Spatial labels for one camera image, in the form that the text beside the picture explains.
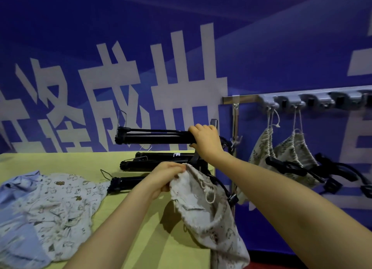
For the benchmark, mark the person's right hand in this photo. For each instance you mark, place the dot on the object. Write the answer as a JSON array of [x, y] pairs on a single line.
[[207, 142]]

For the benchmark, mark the person's left hand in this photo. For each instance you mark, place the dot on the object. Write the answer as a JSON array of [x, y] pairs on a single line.
[[161, 177]]

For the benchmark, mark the person's left fingers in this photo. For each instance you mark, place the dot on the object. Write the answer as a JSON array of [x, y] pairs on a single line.
[[173, 168]]

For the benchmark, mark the person's right thumb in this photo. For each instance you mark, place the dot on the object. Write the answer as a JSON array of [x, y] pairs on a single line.
[[194, 145]]

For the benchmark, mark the black tripod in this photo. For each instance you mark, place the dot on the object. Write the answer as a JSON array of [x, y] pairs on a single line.
[[125, 184], [157, 136], [139, 164], [162, 155]]

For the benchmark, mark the person's left forearm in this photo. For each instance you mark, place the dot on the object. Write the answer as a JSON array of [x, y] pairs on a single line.
[[116, 234]]

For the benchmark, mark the person's right forearm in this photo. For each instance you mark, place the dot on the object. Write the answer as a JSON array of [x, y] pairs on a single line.
[[290, 216]]

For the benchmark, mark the silver metal stand pole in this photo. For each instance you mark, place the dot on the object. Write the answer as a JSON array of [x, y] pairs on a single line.
[[235, 123]]

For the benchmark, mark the blue banner with white print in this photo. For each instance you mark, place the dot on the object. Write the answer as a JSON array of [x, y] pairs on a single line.
[[145, 45]]

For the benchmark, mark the light blue cloth bag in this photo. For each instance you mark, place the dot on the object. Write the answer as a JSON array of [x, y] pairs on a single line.
[[14, 219]]

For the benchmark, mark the silver wall hook rail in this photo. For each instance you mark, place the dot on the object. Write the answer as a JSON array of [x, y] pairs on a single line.
[[247, 98]]

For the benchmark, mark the grey rail hook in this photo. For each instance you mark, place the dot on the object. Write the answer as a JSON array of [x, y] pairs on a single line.
[[290, 102], [366, 95], [318, 99], [347, 98], [267, 99]]

